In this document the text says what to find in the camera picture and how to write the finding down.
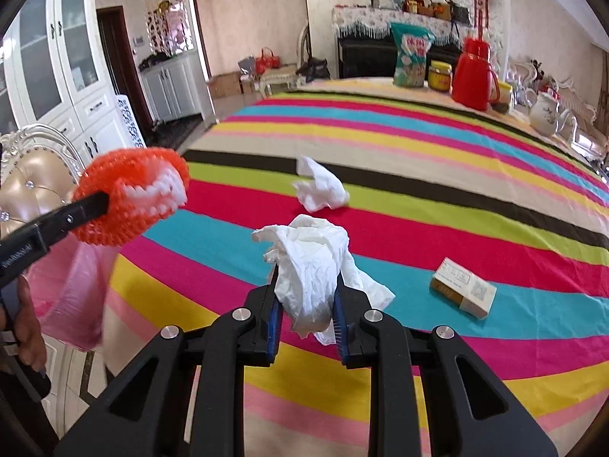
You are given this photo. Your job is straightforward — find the dark floor rug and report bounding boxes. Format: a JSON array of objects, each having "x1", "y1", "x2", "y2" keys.
[{"x1": 155, "y1": 117, "x2": 206, "y2": 151}]

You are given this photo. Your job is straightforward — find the cardboard box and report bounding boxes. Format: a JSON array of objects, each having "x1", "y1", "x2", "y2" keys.
[{"x1": 208, "y1": 72, "x2": 241, "y2": 99}]

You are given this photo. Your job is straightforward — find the white floral teapot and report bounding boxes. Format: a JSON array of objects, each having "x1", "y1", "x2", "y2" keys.
[{"x1": 529, "y1": 90, "x2": 572, "y2": 137}]

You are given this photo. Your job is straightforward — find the white and tan cigarette box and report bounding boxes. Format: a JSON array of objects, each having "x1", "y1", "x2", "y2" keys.
[{"x1": 429, "y1": 257, "x2": 498, "y2": 319}]

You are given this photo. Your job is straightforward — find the black upright piano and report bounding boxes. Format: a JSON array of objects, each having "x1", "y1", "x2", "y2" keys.
[{"x1": 337, "y1": 35, "x2": 469, "y2": 80}]

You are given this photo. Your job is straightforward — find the pink plastic bag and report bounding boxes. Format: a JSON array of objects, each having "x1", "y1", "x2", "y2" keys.
[{"x1": 26, "y1": 240, "x2": 120, "y2": 354}]

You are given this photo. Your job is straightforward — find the dark handbag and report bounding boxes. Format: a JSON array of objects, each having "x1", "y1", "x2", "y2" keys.
[{"x1": 442, "y1": 0, "x2": 472, "y2": 25}]

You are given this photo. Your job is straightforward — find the yellow lid jar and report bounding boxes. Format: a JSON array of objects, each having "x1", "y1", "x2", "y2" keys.
[{"x1": 428, "y1": 61, "x2": 453, "y2": 93}]

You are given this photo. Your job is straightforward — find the white chair back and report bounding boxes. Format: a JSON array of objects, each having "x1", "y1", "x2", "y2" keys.
[{"x1": 297, "y1": 21, "x2": 315, "y2": 70}]

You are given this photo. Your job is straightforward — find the beige cushioned stool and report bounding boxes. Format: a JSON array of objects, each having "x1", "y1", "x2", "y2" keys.
[{"x1": 261, "y1": 66, "x2": 298, "y2": 96}]

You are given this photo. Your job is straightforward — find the red thermos jug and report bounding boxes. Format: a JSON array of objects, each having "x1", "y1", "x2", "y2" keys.
[{"x1": 451, "y1": 37, "x2": 501, "y2": 111}]

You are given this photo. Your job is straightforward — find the striped colourful tablecloth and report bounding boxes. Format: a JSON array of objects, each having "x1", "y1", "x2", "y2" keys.
[{"x1": 102, "y1": 77, "x2": 609, "y2": 457}]

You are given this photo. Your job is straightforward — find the person's left hand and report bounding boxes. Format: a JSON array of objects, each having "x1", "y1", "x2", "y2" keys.
[{"x1": 0, "y1": 276, "x2": 48, "y2": 378}]

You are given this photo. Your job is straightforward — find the white lattice screen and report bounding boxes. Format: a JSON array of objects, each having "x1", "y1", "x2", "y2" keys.
[{"x1": 143, "y1": 0, "x2": 196, "y2": 54}]

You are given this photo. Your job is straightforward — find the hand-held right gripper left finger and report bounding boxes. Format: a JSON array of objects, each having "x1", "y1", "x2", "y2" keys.
[{"x1": 53, "y1": 264, "x2": 285, "y2": 457}]

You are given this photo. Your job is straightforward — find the low white cabinet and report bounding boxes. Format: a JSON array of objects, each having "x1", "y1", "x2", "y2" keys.
[{"x1": 140, "y1": 52, "x2": 215, "y2": 123}]

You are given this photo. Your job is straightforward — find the red handbag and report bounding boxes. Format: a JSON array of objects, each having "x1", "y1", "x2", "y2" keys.
[{"x1": 256, "y1": 48, "x2": 282, "y2": 75}]

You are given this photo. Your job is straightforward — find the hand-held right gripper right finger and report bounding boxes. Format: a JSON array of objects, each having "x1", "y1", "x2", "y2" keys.
[{"x1": 333, "y1": 271, "x2": 558, "y2": 457}]

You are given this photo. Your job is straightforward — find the black bag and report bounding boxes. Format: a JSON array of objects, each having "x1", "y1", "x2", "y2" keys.
[{"x1": 295, "y1": 57, "x2": 332, "y2": 83}]

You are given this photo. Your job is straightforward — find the floral lace piano cover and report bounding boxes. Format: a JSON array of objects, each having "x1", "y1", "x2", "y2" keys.
[{"x1": 332, "y1": 6, "x2": 475, "y2": 42}]

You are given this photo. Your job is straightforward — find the ornate white dining chair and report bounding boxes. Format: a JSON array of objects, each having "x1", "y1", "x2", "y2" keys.
[{"x1": 0, "y1": 124, "x2": 89, "y2": 240}]

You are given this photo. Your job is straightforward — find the dark items on cabinet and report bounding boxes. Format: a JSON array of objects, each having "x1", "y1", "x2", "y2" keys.
[{"x1": 138, "y1": 52, "x2": 172, "y2": 70}]

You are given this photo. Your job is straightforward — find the glass jar with dark contents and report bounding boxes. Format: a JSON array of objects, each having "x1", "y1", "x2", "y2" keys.
[{"x1": 495, "y1": 82, "x2": 515, "y2": 114}]

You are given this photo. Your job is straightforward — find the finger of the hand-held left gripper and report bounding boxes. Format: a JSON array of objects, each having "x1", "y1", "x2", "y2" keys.
[{"x1": 31, "y1": 191, "x2": 113, "y2": 251}]

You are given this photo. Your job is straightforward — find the tall white glass door cabinet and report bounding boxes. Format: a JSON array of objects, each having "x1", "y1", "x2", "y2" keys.
[{"x1": 0, "y1": 0, "x2": 143, "y2": 168}]

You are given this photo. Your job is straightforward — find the green snack bag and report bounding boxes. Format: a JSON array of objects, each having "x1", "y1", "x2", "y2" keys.
[{"x1": 390, "y1": 22, "x2": 436, "y2": 88}]

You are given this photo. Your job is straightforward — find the white tissue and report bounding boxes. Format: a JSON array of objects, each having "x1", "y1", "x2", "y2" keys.
[
  {"x1": 292, "y1": 155, "x2": 351, "y2": 213},
  {"x1": 250, "y1": 214, "x2": 397, "y2": 346}
]

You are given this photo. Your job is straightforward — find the dark wooden door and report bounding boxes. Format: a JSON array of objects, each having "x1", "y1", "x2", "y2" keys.
[{"x1": 96, "y1": 6, "x2": 153, "y2": 127}]

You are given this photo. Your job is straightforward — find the orange foam fruit net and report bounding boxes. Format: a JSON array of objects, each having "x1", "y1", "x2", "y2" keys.
[{"x1": 71, "y1": 149, "x2": 191, "y2": 247}]

